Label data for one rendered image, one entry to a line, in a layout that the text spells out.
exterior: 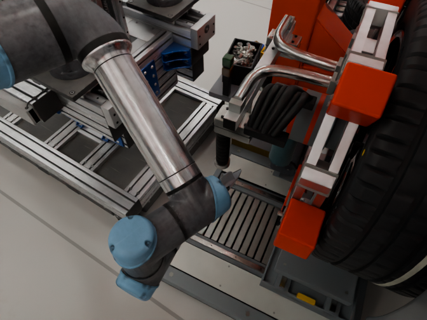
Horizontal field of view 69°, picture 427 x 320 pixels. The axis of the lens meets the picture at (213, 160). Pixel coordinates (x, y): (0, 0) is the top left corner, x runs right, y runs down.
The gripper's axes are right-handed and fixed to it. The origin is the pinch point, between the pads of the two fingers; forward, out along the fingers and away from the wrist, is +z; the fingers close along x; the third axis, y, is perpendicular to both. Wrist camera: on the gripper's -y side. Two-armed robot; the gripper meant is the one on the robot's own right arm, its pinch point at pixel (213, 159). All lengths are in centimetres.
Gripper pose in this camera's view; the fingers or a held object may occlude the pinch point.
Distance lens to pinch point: 77.9
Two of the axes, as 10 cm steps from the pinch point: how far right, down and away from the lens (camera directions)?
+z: 4.3, -7.4, 5.2
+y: 0.0, -5.8, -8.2
